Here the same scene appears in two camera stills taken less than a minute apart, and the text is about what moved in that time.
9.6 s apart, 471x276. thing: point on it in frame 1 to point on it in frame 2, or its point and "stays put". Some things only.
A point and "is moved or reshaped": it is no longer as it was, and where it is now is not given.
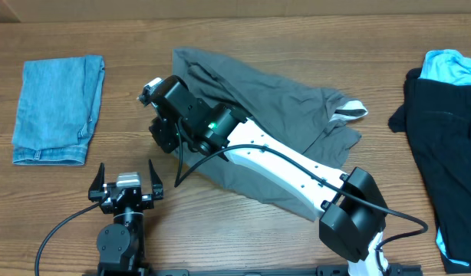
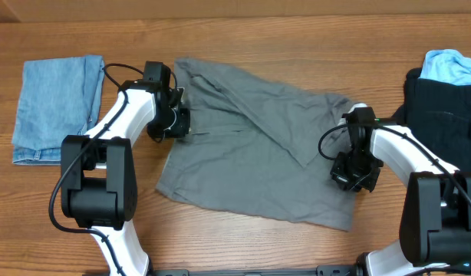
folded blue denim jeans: (58, 105) stays put
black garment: (442, 120) stays put
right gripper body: (157, 130) to (353, 177)
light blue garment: (450, 66) stays put
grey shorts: (308, 120) is moved or reshaped
